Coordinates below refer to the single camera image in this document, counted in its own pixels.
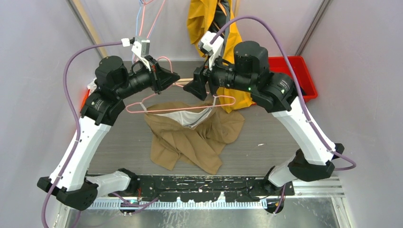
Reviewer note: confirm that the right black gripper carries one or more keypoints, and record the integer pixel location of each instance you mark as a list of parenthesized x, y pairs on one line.
[(197, 87)]

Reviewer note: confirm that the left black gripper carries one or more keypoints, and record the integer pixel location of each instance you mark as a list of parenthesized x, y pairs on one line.
[(160, 78)]

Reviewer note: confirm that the tan brown garment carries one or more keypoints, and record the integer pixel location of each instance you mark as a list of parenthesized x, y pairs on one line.
[(193, 134)]

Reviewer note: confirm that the yellow pleated skirt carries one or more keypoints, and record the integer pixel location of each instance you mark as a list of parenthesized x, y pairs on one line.
[(212, 15)]

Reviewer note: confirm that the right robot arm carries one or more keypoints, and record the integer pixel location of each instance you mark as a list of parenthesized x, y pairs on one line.
[(277, 94)]

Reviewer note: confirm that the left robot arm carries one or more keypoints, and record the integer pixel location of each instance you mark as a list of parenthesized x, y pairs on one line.
[(69, 182)]

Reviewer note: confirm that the white cloth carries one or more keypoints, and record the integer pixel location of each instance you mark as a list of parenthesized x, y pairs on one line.
[(91, 86)]

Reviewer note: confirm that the orange cloth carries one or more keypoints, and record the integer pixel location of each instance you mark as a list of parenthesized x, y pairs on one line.
[(86, 95)]

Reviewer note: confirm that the red plastic bin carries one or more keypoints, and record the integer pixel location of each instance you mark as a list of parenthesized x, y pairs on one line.
[(308, 89)]

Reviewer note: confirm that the wooden clothes rack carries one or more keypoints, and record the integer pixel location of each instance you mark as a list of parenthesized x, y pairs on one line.
[(91, 32)]

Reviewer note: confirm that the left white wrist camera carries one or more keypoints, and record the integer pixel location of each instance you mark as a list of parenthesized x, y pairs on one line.
[(140, 49)]

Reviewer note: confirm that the blue wire hanger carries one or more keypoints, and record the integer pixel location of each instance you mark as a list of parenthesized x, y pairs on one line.
[(141, 5)]

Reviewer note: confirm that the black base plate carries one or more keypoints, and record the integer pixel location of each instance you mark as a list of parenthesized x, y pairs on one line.
[(204, 188)]

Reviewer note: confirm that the aluminium rail frame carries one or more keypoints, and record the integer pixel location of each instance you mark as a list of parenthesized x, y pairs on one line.
[(215, 202)]

